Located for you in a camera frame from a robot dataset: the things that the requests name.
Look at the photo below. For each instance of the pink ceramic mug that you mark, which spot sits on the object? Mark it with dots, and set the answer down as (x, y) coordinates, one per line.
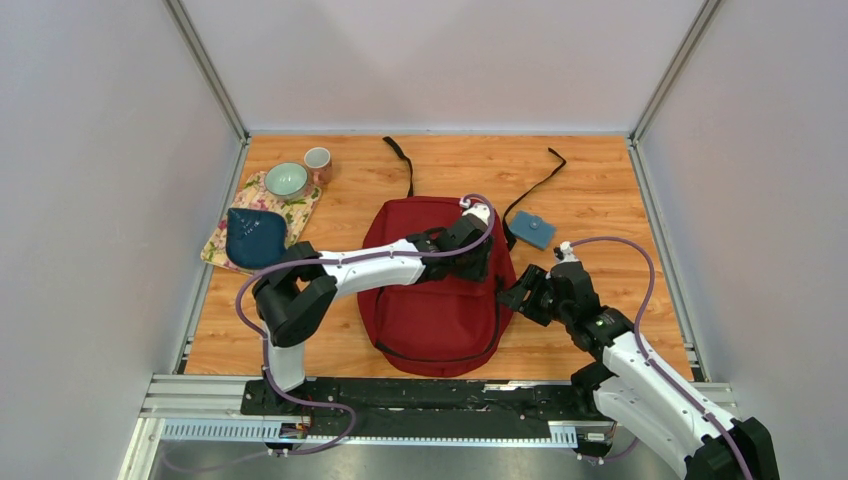
(318, 161)

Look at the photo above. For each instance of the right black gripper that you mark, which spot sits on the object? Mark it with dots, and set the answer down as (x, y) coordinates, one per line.
(533, 280)

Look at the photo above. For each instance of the blue card wallet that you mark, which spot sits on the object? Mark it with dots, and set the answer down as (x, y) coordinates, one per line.
(532, 229)

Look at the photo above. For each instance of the dark blue leaf plate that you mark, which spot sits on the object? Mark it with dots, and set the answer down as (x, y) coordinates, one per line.
(255, 239)

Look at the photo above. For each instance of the light green ceramic bowl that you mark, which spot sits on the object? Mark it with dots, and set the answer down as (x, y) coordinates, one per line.
(287, 181)

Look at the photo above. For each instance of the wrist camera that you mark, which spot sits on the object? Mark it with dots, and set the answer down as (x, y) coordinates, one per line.
(564, 253)
(476, 211)

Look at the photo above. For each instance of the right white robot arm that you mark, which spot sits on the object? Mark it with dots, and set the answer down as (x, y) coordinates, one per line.
(631, 384)

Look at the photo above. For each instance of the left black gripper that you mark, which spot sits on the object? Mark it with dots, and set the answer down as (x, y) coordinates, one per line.
(481, 269)

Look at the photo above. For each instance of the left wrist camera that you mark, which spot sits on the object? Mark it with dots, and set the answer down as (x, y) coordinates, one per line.
(476, 211)

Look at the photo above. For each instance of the floral fabric tray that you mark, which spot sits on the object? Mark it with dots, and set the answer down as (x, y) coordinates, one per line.
(254, 195)

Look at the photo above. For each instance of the red backpack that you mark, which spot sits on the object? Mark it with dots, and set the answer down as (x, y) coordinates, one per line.
(439, 328)

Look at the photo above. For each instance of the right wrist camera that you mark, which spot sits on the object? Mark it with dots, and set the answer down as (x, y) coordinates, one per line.
(564, 253)

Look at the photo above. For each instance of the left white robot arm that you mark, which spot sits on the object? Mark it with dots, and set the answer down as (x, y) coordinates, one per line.
(293, 297)

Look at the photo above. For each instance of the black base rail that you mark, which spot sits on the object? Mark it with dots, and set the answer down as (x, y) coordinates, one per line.
(444, 409)

